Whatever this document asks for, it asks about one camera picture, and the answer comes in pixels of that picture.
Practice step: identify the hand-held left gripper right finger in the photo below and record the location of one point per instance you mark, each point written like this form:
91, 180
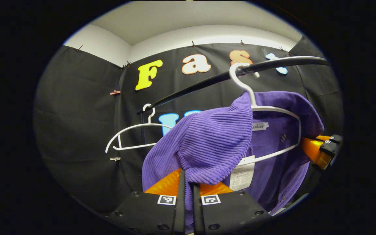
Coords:
233, 212

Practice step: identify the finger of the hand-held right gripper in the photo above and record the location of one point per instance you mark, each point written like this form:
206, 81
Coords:
335, 139
315, 153

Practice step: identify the white plastic clothes hanger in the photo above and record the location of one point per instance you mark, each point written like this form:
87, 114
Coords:
132, 127
240, 83

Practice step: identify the red clip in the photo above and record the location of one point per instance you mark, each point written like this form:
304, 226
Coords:
115, 92

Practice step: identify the black metal clothes rack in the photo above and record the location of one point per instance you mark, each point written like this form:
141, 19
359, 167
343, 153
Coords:
207, 81

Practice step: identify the black backdrop cloth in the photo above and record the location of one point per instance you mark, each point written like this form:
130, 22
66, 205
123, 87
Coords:
77, 130

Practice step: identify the silver clip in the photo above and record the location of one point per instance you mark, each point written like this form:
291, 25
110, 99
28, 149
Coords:
115, 159

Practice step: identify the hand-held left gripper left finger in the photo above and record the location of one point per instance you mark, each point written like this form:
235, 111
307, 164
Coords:
148, 212

